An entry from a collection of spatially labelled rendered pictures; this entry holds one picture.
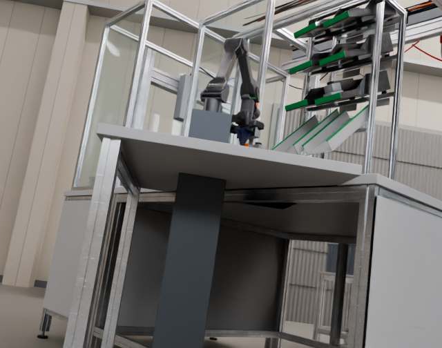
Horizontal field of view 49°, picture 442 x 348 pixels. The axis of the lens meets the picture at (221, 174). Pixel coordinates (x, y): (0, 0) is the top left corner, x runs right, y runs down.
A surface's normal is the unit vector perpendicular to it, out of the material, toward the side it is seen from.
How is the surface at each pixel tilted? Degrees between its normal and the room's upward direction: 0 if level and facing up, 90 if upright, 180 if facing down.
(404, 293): 90
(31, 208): 90
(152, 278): 90
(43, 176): 90
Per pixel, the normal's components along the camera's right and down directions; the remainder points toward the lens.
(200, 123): 0.11, -0.17
